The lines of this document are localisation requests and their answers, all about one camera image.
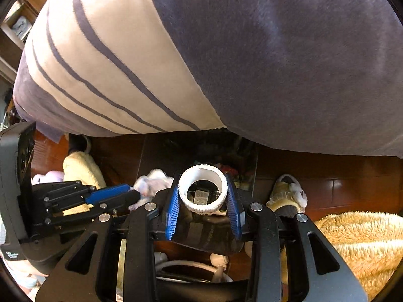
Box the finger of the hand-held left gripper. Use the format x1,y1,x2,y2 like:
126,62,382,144
31,180,132,213
44,191,141,227

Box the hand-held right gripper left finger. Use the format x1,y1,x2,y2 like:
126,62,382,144
35,178,181,302

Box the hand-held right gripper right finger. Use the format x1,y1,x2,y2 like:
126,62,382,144
227,174,369,302

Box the white tape roll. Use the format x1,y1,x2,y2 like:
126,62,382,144
178,164,228,216

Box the white tissue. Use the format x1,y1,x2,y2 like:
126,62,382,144
128,169,174,210

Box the clear dark trash bin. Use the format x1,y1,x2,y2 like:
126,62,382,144
138,135,259,255

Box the cream fluffy slipper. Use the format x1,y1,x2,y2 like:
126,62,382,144
62,151,108,216

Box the lavender plush toy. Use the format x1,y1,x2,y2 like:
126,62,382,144
32,170,65,185

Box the white power plug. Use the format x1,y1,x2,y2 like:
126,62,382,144
210,252,229,282

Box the colourful printed wrapper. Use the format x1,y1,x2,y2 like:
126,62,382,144
217,163,240,177

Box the cream frilled slipper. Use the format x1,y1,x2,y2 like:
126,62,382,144
266,173,308,218

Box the dark slipper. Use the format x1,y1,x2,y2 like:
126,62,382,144
67,133,92,154

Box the pale pink cloth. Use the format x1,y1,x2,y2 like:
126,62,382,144
6,255,45,296

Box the cream fluffy blanket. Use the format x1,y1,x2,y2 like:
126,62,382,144
280,211,403,302

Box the purple white striped blanket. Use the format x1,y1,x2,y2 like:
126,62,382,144
13,0,403,158

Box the white cable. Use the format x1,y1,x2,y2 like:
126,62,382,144
155,259,221,279

